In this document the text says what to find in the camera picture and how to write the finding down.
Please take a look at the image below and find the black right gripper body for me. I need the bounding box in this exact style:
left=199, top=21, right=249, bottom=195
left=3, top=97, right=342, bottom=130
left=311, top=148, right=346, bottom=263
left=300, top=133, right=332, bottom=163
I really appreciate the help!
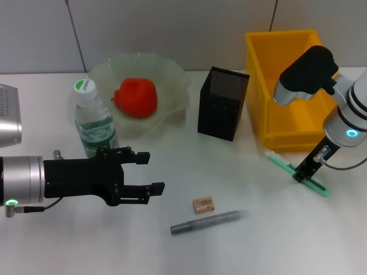
left=303, top=137, right=341, bottom=173

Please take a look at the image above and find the green wavy glass fruit plate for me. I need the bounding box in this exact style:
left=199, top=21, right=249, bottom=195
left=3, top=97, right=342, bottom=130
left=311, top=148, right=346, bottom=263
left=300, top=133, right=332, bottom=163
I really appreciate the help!
left=87, top=52, right=192, bottom=140

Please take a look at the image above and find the small tan eraser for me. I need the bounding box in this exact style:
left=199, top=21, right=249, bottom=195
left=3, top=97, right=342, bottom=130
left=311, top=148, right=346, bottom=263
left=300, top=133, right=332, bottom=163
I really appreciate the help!
left=192, top=196, right=216, bottom=215

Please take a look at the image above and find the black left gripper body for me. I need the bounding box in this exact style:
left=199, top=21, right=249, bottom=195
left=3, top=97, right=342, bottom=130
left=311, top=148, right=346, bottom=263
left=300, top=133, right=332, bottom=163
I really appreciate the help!
left=42, top=147, right=126, bottom=207

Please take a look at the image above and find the green toothbrush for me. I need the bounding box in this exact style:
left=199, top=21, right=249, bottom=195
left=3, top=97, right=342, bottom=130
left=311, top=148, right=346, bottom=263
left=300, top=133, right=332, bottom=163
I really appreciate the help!
left=265, top=151, right=330, bottom=198

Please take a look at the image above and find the yellow plastic bin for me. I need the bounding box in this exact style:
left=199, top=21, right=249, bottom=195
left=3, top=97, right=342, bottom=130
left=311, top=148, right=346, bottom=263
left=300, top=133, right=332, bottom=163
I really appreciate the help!
left=245, top=29, right=351, bottom=152

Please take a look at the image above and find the black mesh pen holder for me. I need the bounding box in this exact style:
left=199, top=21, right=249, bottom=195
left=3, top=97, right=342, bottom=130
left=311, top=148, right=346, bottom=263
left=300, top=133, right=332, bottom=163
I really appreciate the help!
left=197, top=66, right=251, bottom=142

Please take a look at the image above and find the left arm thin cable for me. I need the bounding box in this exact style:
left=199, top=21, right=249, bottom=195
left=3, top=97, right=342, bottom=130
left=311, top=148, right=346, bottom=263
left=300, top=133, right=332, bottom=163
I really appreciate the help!
left=5, top=197, right=63, bottom=218

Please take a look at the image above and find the clear green-label water bottle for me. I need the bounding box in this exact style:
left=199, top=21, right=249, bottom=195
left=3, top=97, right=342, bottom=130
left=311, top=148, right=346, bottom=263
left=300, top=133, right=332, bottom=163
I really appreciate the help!
left=73, top=78, right=120, bottom=158

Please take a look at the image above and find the orange fruit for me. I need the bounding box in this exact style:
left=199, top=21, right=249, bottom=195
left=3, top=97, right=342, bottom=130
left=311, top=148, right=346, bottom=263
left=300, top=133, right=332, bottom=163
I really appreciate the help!
left=111, top=77, right=158, bottom=119

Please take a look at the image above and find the grey marker pen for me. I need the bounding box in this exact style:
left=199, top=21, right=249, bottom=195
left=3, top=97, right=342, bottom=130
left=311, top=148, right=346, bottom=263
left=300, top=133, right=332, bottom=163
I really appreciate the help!
left=170, top=210, right=243, bottom=235

